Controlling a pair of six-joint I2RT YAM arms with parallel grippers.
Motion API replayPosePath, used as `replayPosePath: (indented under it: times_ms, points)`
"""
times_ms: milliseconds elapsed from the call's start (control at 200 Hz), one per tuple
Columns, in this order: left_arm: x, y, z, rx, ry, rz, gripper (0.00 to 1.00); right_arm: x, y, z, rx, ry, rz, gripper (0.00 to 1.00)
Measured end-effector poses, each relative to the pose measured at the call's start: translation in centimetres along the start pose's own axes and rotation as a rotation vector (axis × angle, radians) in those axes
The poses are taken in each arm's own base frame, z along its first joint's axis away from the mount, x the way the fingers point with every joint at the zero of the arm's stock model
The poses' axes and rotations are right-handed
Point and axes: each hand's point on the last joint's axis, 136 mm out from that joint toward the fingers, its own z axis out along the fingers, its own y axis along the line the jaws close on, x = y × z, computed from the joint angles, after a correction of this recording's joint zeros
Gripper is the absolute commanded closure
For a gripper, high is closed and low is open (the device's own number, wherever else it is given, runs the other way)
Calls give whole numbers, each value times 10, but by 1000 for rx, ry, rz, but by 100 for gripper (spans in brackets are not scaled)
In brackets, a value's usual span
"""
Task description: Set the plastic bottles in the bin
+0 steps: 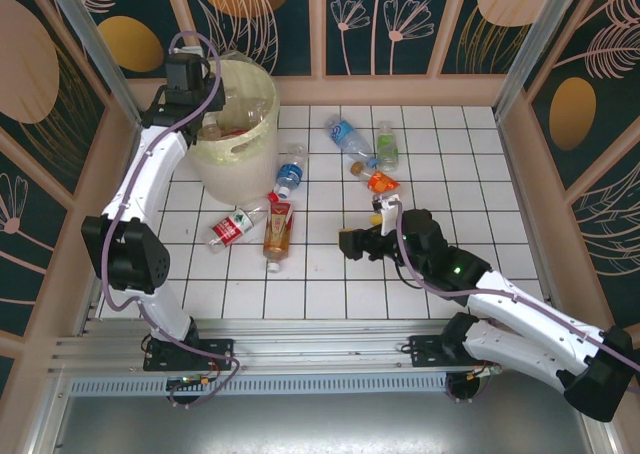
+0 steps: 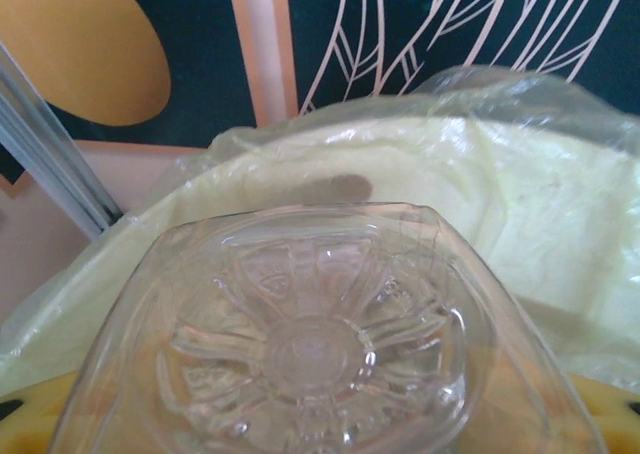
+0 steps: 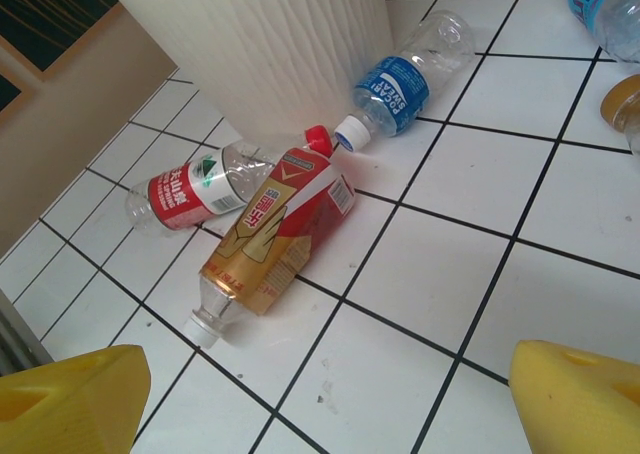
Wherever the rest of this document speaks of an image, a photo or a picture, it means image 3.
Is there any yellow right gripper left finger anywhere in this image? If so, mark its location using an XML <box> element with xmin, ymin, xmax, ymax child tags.
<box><xmin>0</xmin><ymin>343</ymin><xmax>152</xmax><ymax>454</ymax></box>

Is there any clear bottle red green label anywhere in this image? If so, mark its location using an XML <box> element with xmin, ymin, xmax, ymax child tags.
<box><xmin>124</xmin><ymin>123</ymin><xmax>334</xmax><ymax>238</ymax></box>

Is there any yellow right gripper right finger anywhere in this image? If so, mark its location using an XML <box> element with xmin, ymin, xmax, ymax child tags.
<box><xmin>509</xmin><ymin>338</ymin><xmax>640</xmax><ymax>454</ymax></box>

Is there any white ribbed plastic bin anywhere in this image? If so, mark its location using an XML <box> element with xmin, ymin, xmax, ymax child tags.
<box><xmin>94</xmin><ymin>0</ymin><xmax>396</xmax><ymax>143</ymax></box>

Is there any aluminium edge rail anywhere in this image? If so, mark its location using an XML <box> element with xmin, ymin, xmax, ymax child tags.
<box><xmin>0</xmin><ymin>293</ymin><xmax>54</xmax><ymax>370</ymax></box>

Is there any bottle with red gold label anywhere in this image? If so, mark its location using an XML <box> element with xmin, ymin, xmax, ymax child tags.
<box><xmin>182</xmin><ymin>146</ymin><xmax>357</xmax><ymax>349</ymax></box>

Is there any clear bottle amber tea residue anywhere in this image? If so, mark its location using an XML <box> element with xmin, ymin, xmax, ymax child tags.
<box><xmin>599</xmin><ymin>73</ymin><xmax>640</xmax><ymax>158</ymax></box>

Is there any clear bottle light blue label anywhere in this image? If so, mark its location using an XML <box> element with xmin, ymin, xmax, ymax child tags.
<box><xmin>555</xmin><ymin>0</ymin><xmax>640</xmax><ymax>65</ymax></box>

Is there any clear bottle dark blue label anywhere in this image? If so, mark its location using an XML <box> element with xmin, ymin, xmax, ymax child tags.
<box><xmin>333</xmin><ymin>9</ymin><xmax>476</xmax><ymax>154</ymax></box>

